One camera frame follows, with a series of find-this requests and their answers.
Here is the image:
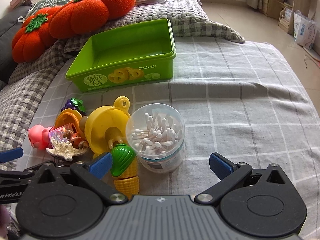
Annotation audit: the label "toy corn cob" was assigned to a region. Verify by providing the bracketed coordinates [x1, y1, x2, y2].
[110, 144, 140, 199]

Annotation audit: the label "yellow toy cup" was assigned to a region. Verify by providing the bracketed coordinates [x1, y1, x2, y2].
[84, 96, 130, 157]

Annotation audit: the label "clear cotton swab jar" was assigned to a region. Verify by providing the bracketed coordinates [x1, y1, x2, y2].
[126, 103, 185, 173]

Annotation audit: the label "white starfish toy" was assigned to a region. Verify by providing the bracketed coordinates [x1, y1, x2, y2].
[46, 138, 88, 161]

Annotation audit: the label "shiny card toy packet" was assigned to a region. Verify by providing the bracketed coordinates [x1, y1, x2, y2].
[49, 124, 88, 149]

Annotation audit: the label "pink toy pig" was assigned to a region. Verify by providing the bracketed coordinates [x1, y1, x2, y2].
[28, 125, 54, 150]

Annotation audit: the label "orange toy bowl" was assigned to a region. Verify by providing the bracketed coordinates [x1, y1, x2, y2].
[54, 108, 85, 139]

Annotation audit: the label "purple toy grapes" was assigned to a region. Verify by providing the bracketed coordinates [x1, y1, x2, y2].
[61, 98, 86, 116]

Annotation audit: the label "grey checked sheet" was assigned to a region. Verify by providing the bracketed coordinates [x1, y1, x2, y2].
[27, 37, 319, 239]

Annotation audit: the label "grey quilted blanket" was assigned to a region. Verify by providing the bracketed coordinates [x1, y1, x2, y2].
[1, 0, 245, 151]

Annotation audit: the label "small orange pumpkin pillow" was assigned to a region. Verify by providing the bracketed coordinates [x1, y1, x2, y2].
[11, 6, 61, 63]

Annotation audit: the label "green plastic storage box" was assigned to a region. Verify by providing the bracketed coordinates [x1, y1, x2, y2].
[66, 18, 176, 92]

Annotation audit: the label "white paper shopping bag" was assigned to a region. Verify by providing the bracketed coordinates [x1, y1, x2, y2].
[293, 10, 318, 50]

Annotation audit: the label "dark grey sofa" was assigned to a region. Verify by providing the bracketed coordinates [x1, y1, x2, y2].
[0, 6, 30, 84]

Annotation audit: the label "large orange pumpkin pillow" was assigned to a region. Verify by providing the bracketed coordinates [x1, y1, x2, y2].
[49, 0, 136, 39]

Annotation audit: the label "green patterned cushion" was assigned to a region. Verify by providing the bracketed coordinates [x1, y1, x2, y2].
[25, 0, 71, 18]

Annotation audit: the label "wooden desk shelf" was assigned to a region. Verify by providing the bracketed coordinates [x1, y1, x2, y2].
[260, 0, 312, 35]

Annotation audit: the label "black cable on floor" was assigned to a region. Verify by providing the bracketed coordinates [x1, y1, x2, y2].
[303, 54, 320, 69]

